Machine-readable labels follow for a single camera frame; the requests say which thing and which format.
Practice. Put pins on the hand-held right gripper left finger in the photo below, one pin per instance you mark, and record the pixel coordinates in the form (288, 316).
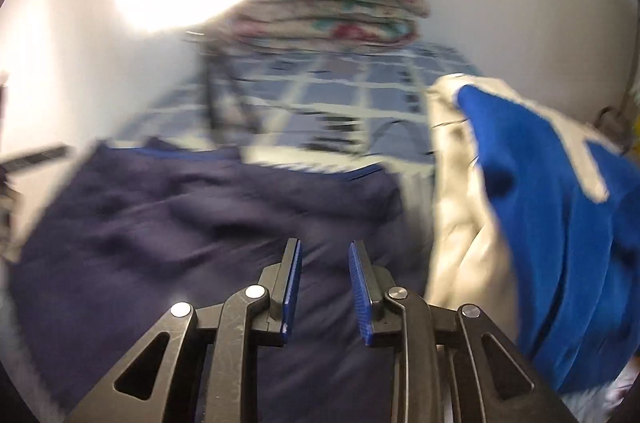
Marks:
(292, 288)

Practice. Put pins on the blue checked bed sheet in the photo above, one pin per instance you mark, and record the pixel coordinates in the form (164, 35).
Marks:
(325, 88)

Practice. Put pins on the blue and beige jacket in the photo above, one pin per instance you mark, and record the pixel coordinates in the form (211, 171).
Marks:
(540, 203)

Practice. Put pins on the red floral folded quilt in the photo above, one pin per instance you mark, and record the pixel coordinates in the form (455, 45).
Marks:
(325, 28)

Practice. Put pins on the black tripod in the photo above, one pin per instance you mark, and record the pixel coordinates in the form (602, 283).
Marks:
(212, 103)

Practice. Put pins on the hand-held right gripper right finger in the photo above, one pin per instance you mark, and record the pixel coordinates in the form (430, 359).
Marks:
(360, 298)

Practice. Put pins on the navy puffer jacket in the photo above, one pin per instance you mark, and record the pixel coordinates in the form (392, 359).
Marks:
(175, 228)

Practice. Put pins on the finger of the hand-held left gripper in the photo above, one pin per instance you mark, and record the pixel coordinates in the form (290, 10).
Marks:
(40, 157)

